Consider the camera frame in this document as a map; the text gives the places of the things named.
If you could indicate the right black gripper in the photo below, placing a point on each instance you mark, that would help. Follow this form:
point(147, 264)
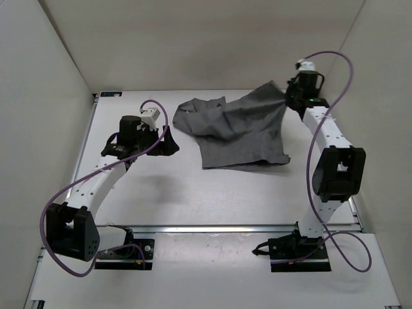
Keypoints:
point(291, 85)

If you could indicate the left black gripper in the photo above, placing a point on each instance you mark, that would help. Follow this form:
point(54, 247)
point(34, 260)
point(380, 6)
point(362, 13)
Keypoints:
point(168, 146)

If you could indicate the grey pleated skirt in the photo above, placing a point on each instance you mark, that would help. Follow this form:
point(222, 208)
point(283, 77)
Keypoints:
point(240, 134)

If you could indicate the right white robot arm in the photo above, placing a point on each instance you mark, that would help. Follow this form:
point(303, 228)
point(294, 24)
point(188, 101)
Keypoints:
point(337, 175)

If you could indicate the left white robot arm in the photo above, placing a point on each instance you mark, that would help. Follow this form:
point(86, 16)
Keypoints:
point(71, 230)

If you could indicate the right blue label sticker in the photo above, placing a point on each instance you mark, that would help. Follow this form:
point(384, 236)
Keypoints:
point(301, 92)

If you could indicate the blue label sticker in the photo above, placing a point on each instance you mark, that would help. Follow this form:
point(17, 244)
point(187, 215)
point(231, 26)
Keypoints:
point(111, 94)
point(301, 92)

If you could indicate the left blue label sticker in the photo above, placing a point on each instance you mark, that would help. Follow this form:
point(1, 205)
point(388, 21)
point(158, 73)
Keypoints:
point(111, 94)

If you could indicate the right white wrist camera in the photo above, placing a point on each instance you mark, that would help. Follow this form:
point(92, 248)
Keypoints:
point(305, 65)

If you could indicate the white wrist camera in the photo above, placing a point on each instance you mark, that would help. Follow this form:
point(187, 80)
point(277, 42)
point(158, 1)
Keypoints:
point(305, 65)
point(149, 116)

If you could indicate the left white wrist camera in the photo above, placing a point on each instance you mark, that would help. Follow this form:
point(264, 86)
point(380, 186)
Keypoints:
point(149, 116)

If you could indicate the aluminium table rail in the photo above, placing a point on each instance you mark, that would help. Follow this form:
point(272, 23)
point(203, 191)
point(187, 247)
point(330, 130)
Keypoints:
point(211, 229)

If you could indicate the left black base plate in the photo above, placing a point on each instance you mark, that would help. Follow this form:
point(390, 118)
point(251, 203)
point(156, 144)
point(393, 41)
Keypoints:
point(129, 258)

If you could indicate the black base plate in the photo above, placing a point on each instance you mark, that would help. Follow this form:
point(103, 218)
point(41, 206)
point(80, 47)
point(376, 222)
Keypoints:
point(295, 253)
point(129, 258)

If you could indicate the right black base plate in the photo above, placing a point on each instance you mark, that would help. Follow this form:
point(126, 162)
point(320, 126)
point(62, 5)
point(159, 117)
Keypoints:
point(295, 253)

